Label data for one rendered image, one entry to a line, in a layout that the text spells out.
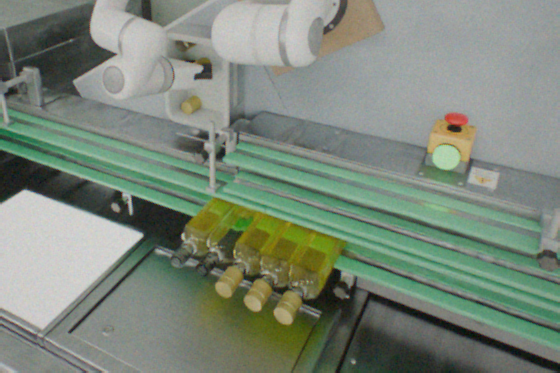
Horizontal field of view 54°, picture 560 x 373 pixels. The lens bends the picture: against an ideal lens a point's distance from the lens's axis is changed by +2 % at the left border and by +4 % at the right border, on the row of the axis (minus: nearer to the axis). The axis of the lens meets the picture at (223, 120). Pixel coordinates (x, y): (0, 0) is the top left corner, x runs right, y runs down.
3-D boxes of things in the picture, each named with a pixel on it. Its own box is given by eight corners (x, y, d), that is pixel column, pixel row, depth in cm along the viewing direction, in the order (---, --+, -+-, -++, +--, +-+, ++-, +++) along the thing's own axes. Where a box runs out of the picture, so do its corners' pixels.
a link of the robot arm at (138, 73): (108, 10, 91) (152, 27, 87) (146, 12, 100) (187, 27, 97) (92, 92, 96) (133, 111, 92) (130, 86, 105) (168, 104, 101)
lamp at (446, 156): (432, 161, 101) (429, 168, 99) (436, 140, 99) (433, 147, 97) (458, 167, 99) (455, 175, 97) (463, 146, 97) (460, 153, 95)
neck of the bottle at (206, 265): (208, 258, 104) (195, 274, 100) (208, 246, 102) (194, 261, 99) (221, 263, 102) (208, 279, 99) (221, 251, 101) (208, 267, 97)
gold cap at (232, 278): (226, 278, 100) (214, 293, 96) (226, 263, 98) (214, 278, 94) (243, 285, 98) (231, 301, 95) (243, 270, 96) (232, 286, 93)
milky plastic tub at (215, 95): (185, 106, 136) (165, 120, 129) (181, 22, 126) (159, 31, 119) (244, 121, 128) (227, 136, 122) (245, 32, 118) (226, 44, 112)
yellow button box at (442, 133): (431, 148, 108) (424, 165, 102) (438, 114, 105) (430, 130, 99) (470, 156, 105) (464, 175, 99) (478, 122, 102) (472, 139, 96)
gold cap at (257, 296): (254, 290, 97) (243, 307, 94) (254, 275, 95) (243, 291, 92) (272, 298, 96) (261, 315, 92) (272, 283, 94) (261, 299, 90)
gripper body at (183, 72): (132, 88, 107) (164, 83, 117) (174, 98, 103) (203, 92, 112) (135, 51, 105) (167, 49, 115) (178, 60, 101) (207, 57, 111)
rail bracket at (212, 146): (223, 172, 121) (193, 200, 111) (222, 106, 113) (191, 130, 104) (234, 176, 120) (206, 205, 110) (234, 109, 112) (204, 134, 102)
